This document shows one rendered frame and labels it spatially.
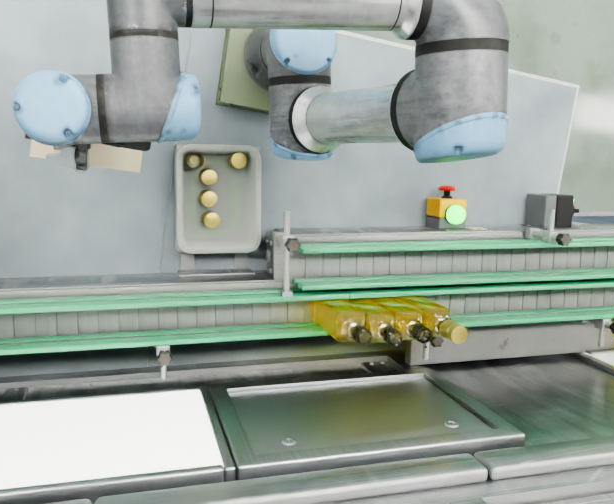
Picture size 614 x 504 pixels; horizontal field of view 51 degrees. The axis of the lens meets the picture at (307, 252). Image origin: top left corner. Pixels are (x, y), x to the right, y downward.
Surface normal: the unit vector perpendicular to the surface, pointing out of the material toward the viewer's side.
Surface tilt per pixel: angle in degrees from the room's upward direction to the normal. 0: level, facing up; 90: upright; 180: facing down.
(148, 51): 3
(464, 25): 27
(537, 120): 0
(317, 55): 7
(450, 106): 41
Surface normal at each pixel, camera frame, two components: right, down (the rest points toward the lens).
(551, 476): 0.02, -0.99
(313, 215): 0.27, 0.14
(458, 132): -0.21, 0.22
